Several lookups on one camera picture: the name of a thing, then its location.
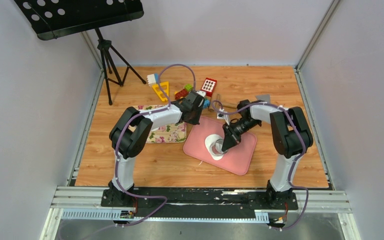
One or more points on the white dough ball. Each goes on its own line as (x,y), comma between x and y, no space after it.
(213,144)

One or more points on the yellow triangular toy frame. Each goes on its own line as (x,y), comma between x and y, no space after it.
(162,90)

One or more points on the red toy brick car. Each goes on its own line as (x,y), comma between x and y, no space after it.
(184,92)

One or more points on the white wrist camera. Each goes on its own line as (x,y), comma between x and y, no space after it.
(221,115)
(202,93)

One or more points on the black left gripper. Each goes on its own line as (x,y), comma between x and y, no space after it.
(196,122)

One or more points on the black tripod stand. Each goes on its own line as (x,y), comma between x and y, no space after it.
(111,73)

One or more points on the metal dough scraper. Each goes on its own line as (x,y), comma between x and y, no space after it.
(264,97)

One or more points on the wooden dough roller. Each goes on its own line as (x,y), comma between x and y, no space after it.
(216,101)

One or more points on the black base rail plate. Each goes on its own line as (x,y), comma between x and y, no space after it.
(200,203)

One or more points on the black perforated stand shelf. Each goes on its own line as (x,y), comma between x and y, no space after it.
(52,19)

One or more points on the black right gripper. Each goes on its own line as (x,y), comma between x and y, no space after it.
(231,139)

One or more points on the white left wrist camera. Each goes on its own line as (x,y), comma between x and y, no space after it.
(202,93)

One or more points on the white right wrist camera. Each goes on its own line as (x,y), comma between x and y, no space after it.
(221,115)

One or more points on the red window toy brick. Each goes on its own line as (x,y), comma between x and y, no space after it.
(209,86)

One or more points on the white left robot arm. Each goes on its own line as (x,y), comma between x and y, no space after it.
(129,136)

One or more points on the blue green white brick stack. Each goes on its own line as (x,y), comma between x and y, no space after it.
(206,104)

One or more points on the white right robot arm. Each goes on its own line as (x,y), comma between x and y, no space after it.
(291,137)

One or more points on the floral rectangular tray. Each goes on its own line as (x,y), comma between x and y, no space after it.
(170,133)

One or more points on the white and blue toy block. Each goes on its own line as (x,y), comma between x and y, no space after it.
(152,79)

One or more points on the pink rectangular tray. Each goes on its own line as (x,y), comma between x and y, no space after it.
(237,160)

